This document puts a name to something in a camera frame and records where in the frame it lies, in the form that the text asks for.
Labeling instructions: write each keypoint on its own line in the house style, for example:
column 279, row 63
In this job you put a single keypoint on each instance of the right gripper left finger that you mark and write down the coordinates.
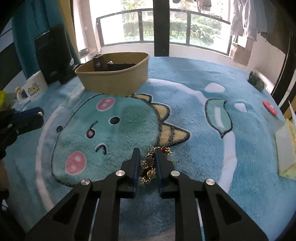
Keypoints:
column 90, row 211

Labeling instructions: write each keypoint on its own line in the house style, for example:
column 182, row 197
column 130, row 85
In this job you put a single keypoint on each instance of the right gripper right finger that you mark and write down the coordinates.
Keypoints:
column 203, row 210

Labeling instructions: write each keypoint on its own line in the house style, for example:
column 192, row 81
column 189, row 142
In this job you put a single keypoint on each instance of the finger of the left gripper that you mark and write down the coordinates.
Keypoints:
column 26, row 123
column 28, row 113

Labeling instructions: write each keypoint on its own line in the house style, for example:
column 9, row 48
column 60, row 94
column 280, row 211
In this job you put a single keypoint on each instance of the white cartoon mug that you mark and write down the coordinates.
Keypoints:
column 32, row 89

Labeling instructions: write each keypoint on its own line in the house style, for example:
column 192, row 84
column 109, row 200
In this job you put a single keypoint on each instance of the yellow plastic bag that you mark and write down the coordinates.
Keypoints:
column 3, row 104

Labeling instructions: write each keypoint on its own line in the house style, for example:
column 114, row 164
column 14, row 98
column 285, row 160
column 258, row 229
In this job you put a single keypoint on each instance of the black electric kettle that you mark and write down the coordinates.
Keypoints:
column 53, row 54

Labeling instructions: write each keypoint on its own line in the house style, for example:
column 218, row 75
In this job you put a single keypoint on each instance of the black watch stand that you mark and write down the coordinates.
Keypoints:
column 100, row 65

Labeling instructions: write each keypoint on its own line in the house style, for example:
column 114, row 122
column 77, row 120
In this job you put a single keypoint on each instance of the tan plastic tray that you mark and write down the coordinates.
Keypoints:
column 119, row 83

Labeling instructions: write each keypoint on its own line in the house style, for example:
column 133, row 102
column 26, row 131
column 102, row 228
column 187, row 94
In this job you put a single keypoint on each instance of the teal curtain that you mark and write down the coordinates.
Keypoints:
column 29, row 21

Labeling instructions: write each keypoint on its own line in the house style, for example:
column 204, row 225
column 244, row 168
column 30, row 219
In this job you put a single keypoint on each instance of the blue dinosaur plush rug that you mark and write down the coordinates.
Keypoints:
column 212, row 119

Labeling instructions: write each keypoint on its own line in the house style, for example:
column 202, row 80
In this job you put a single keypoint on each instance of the black balcony railing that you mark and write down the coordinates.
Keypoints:
column 177, row 26

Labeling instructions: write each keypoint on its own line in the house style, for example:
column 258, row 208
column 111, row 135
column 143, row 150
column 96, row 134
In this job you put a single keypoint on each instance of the red round small object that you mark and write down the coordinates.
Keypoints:
column 270, row 108

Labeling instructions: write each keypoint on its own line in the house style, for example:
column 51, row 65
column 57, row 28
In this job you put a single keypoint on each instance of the small dark green object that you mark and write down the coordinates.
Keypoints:
column 256, row 81

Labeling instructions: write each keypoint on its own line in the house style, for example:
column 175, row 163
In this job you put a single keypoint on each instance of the hanging light grey shirt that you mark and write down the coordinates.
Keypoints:
column 244, row 20

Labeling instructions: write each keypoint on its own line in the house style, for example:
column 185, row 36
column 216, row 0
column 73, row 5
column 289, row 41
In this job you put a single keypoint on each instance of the black door frame post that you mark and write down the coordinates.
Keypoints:
column 161, row 9

